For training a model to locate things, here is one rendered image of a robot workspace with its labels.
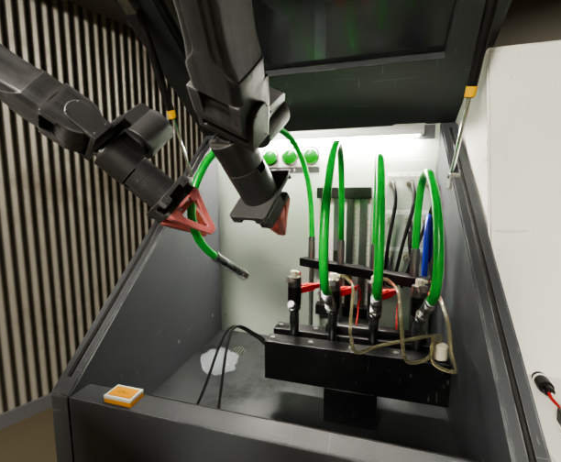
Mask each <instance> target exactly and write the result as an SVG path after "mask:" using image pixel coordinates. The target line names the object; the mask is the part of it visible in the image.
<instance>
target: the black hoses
mask: <svg viewBox="0 0 561 462"><path fill-rule="evenodd" d="M390 184H391V187H392V191H393V208H392V214H391V220H390V228H389V233H388V238H387V244H386V251H385V259H384V269H385V270H390V269H391V258H389V251H390V244H391V234H392V229H393V225H394V220H395V215H396V210H397V200H398V198H397V191H396V187H395V182H394V181H391V182H390ZM410 185H411V188H412V207H411V211H410V214H409V218H408V221H407V224H406V227H405V230H404V234H403V237H402V241H401V246H400V250H399V255H398V258H397V262H396V266H395V270H394V271H397V272H398V270H399V267H400V263H401V259H402V252H403V248H404V244H405V241H406V237H407V235H408V250H409V256H410V257H411V248H412V229H413V223H412V219H413V213H414V207H415V199H416V190H415V186H414V182H413V181H410ZM423 236H424V224H423V228H422V230H421V233H420V243H421V241H422V238H423Z"/></svg>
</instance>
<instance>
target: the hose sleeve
mask: <svg viewBox="0 0 561 462"><path fill-rule="evenodd" d="M216 253H217V257H216V258H214V259H212V260H213V261H214V262H215V263H217V264H218V265H220V266H222V267H223V268H225V269H227V270H229V271H230V272H231V273H233V274H234V275H236V276H238V277H240V276H242V275H243V272H244V271H243V269H241V268H240V267H239V266H238V265H237V264H235V263H233V262H232V261H231V260H229V259H228V258H226V257H225V256H223V255H222V254H220V253H218V252H216Z"/></svg>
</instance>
